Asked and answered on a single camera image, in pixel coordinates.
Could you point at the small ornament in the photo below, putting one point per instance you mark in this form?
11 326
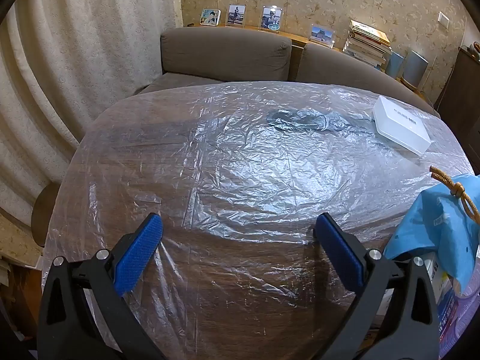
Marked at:
474 47

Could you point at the photo frame with blue label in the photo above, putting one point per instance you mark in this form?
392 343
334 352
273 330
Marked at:
271 18

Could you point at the photo frame with teal border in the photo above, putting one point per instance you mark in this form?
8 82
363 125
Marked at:
210 17

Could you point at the white wall switch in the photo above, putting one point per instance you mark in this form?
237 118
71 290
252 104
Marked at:
444 20

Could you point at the clear plastic table cover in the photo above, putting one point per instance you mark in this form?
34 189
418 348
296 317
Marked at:
243 165

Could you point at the dark crumpled plastic film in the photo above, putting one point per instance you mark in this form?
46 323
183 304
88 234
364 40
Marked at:
300 118

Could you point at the brown fabric sofa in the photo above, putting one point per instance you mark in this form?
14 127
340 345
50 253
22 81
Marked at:
225 52

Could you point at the white plastic box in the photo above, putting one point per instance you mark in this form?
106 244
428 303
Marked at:
401 123

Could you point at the photo frame with building picture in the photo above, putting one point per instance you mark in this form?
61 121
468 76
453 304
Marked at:
321 35

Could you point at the small grey-blue cylinder container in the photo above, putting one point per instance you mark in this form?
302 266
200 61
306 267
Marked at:
394 63

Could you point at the round brown stool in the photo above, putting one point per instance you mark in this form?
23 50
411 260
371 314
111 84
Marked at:
41 213

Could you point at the dark wooden cabinet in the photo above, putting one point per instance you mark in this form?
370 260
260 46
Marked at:
461 93

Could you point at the photo frame with standing figure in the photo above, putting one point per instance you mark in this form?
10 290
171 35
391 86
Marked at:
236 15

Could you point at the beige patterned curtain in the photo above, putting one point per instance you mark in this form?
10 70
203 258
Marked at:
75 63

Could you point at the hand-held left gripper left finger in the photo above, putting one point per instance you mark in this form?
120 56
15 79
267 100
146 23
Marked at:
138 255

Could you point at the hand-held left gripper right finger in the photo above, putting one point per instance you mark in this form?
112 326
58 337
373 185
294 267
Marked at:
337 255

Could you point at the large grey-blue cylinder container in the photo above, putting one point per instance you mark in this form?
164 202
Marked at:
415 67

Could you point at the stack of books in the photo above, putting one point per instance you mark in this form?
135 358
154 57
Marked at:
367 45

